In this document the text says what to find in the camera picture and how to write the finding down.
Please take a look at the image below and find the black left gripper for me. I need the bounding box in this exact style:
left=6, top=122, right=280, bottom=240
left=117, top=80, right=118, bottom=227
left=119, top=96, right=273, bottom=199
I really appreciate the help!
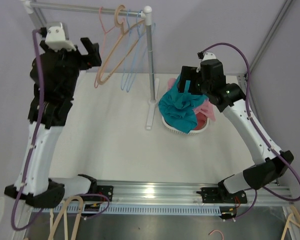
left=40, top=37, right=101, bottom=99

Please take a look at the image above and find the pink wire hanger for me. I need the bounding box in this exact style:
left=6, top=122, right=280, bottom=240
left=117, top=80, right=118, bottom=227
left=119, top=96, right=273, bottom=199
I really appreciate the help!
left=93, top=7, right=116, bottom=89

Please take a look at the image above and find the teal t shirt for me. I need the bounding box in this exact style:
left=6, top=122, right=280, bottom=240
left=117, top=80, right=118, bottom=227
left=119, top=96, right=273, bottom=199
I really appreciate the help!
left=158, top=76, right=208, bottom=131

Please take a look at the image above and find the light pink t shirt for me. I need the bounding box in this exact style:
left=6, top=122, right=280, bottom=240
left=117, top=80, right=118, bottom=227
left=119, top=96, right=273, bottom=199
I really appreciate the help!
left=166, top=77, right=216, bottom=123

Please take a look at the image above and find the beige wooden hanger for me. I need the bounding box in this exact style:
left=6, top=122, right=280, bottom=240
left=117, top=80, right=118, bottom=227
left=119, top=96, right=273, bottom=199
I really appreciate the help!
left=95, top=4, right=145, bottom=86

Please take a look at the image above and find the coral red t shirt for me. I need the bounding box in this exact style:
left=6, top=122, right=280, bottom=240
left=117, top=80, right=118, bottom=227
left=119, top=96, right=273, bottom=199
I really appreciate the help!
left=194, top=112, right=208, bottom=131

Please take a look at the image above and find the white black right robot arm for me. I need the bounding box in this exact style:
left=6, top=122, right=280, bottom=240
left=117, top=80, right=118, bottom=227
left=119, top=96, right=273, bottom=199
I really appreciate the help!
left=177, top=58, right=294, bottom=203

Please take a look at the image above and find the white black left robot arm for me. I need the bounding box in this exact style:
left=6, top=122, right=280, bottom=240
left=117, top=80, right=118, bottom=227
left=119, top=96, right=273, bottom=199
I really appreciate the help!
left=4, top=37, right=102, bottom=208

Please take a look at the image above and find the pink hanger on floor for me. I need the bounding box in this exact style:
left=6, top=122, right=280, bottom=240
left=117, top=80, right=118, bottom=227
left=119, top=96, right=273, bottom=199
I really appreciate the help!
left=208, top=229, right=225, bottom=240

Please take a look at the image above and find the beige hanger bottom right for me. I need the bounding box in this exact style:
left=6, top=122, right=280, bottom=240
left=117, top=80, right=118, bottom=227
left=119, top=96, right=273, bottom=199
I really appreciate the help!
left=280, top=205, right=300, bottom=240

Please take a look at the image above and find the white perforated plastic basket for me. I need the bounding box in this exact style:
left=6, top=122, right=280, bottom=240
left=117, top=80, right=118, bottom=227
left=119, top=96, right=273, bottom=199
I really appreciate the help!
left=161, top=116, right=210, bottom=136

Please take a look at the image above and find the metal clothes rack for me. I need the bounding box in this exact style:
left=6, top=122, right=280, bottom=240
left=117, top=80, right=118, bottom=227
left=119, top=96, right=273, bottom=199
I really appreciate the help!
left=22, top=0, right=160, bottom=130

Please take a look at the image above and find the beige hangers bottom left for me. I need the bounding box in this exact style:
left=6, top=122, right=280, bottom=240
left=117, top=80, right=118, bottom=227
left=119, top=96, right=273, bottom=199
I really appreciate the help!
left=47, top=195, right=84, bottom=240

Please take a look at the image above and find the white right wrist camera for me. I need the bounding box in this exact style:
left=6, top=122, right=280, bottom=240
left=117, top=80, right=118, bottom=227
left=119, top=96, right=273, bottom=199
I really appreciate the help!
left=197, top=51, right=217, bottom=62

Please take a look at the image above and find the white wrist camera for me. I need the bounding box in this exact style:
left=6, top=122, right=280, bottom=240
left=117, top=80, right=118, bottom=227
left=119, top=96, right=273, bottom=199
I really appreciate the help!
left=43, top=22, right=76, bottom=52
left=197, top=51, right=217, bottom=62

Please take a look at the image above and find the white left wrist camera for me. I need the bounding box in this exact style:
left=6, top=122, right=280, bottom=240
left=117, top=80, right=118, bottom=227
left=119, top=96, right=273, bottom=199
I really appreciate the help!
left=43, top=22, right=76, bottom=52

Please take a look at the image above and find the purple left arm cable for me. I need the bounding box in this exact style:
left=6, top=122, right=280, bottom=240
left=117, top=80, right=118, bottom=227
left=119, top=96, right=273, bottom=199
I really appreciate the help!
left=10, top=28, right=110, bottom=231

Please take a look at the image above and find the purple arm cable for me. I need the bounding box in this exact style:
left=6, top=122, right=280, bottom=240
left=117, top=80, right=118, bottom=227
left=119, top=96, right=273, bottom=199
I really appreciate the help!
left=196, top=42, right=300, bottom=222
left=10, top=28, right=110, bottom=231

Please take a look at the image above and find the aluminium frame post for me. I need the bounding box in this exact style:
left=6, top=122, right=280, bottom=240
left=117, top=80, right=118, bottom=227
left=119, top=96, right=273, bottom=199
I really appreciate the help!
left=249, top=0, right=295, bottom=73

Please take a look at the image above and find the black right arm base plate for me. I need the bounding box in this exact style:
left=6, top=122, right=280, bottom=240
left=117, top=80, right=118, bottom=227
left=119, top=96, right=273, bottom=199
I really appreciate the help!
left=196, top=187, right=248, bottom=204

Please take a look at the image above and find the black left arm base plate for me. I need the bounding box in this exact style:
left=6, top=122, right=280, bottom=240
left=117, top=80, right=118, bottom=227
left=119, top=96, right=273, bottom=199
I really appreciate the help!
left=82, top=185, right=114, bottom=202

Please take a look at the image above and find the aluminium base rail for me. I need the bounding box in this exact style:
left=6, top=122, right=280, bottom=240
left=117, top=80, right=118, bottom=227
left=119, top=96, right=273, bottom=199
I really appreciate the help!
left=47, top=177, right=295, bottom=207

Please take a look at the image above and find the white slotted cable duct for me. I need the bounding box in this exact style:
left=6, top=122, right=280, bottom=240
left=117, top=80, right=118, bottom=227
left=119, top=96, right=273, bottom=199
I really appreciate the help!
left=31, top=203, right=222, bottom=216

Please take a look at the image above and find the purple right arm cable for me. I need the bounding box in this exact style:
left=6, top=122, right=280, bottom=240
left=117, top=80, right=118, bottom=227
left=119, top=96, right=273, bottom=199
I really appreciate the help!
left=196, top=42, right=300, bottom=222

